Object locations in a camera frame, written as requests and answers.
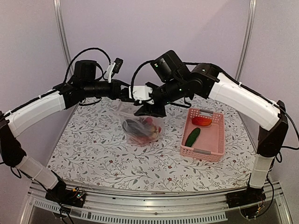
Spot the right aluminium frame post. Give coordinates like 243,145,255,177
235,0,257,81

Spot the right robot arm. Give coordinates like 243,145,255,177
129,50,288,203

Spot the floral tablecloth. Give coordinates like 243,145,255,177
47,97,255,191

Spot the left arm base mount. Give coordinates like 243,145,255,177
45,185,86,208

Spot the green cucumber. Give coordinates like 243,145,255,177
185,127,201,147

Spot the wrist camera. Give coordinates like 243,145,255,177
103,58,123,83
128,85,154,105

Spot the pink perforated plastic basket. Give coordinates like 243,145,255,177
180,108,225,162

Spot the red lychee bunch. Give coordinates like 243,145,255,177
130,116,162,145

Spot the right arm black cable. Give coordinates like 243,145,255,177
130,60,156,94

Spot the orange red mango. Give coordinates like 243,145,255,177
192,117,213,126

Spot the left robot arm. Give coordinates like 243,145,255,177
0,58,123,203

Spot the aluminium frame post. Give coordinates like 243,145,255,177
53,0,71,65
235,0,257,81

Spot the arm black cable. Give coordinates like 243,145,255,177
63,48,112,82
130,60,156,94

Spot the clear zip top bag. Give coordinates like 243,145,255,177
114,102,164,146

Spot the left aluminium frame post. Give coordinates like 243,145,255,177
53,0,71,65

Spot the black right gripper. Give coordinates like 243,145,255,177
134,77,185,118

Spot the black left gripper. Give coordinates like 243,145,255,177
82,78,125,99

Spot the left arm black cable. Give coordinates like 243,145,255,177
63,48,112,82

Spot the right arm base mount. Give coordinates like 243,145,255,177
226,187,266,208

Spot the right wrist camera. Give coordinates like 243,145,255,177
128,85,154,105

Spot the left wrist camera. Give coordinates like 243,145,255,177
103,58,123,83

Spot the aluminium front rail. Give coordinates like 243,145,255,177
20,181,293,224

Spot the dark purple eggplant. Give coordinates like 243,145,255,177
121,119,150,136

